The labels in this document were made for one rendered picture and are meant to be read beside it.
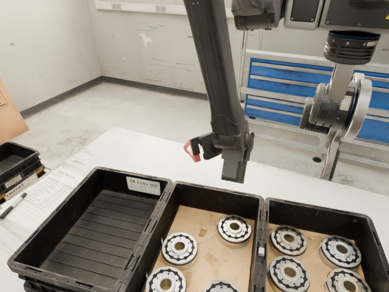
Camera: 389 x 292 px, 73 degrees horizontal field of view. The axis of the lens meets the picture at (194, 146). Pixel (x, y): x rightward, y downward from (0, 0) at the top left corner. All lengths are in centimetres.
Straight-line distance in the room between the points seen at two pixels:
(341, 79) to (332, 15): 18
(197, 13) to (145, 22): 348
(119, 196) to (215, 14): 76
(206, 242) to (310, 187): 64
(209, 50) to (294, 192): 93
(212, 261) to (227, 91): 51
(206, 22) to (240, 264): 63
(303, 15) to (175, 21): 288
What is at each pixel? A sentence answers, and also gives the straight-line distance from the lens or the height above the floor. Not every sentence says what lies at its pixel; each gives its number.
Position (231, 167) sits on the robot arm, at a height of 114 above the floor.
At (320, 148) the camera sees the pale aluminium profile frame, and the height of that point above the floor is 14.
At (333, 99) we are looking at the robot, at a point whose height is 118.
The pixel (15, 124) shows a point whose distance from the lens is 347.
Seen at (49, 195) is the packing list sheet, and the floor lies 70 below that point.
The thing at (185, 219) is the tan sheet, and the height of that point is 83.
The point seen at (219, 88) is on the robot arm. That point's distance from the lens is 48.
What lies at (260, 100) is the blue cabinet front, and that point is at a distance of 257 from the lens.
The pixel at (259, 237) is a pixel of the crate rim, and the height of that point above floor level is 93.
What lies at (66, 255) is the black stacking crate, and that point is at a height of 83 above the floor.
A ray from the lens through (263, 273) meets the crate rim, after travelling 70.
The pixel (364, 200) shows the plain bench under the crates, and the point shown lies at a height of 70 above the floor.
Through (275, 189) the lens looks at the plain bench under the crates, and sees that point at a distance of 125.
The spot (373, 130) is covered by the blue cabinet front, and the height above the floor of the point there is 41.
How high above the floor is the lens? 152
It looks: 34 degrees down
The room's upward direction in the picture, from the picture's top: straight up
